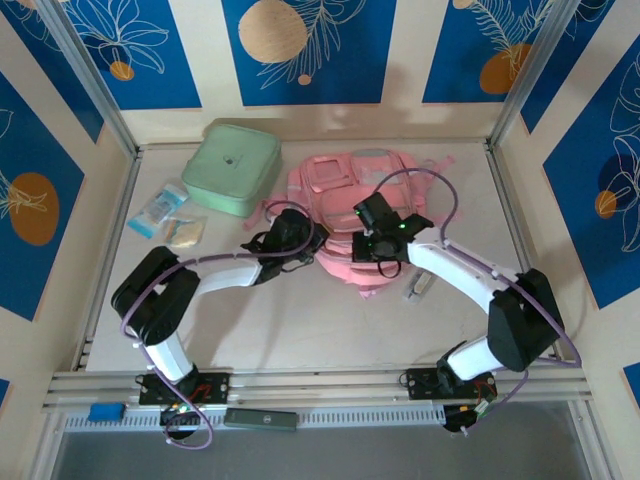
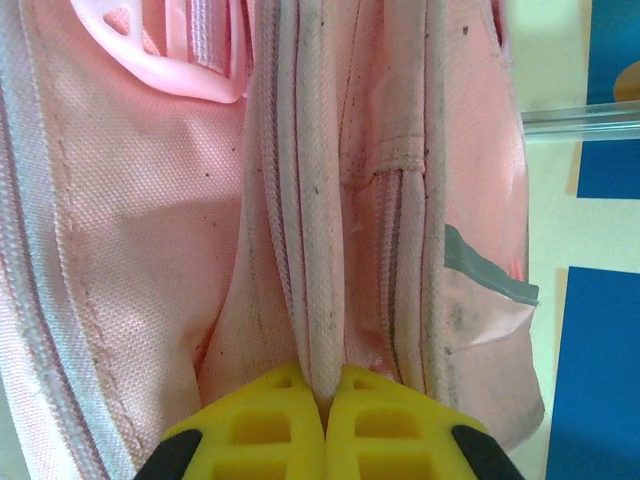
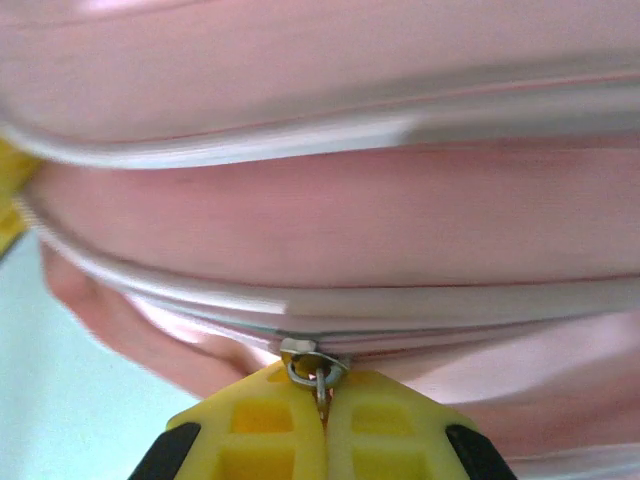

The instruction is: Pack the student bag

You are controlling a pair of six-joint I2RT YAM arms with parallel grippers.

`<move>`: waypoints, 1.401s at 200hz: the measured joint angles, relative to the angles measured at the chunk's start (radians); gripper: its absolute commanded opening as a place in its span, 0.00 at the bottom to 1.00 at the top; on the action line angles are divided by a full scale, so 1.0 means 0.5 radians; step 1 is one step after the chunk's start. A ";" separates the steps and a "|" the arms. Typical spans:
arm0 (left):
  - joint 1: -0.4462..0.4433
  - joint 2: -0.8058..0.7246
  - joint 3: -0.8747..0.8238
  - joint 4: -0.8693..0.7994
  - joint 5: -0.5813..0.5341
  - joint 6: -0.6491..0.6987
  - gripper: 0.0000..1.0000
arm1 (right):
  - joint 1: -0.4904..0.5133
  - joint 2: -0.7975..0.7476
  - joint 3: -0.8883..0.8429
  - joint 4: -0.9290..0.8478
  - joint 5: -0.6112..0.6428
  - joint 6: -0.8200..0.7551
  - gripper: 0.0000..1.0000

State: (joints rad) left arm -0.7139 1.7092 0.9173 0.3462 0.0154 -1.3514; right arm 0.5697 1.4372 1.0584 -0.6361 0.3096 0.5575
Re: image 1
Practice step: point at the pink student backpack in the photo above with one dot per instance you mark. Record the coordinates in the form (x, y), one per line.
(335, 200)

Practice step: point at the small white usb stick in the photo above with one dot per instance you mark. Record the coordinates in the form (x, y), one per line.
(419, 286)

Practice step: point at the mint green zip pouch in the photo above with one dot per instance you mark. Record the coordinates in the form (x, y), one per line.
(225, 165)

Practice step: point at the blue snack packet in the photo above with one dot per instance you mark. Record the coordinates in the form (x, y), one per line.
(157, 210)

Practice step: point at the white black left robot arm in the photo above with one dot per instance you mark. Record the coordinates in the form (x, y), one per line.
(170, 355)

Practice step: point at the clear biscuit packet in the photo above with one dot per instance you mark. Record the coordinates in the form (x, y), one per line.
(190, 232)

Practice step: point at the dark green flat device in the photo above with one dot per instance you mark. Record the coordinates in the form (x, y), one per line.
(260, 420)

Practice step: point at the black base connector module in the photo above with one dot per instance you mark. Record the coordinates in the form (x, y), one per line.
(460, 415)
(177, 415)

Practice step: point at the blue sponge block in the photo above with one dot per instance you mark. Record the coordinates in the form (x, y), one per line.
(106, 412)

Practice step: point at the aluminium table edge rail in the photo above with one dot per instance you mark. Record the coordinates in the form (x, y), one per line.
(320, 385)

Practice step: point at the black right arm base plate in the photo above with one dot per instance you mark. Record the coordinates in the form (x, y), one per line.
(422, 384)

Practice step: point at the blue floral wall poster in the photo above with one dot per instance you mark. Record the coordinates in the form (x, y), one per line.
(575, 60)
(30, 150)
(350, 75)
(590, 225)
(455, 60)
(165, 75)
(50, 75)

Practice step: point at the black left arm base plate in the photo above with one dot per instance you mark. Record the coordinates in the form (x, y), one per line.
(215, 387)

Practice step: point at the aluminium frame post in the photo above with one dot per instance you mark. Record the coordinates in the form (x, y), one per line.
(85, 70)
(530, 70)

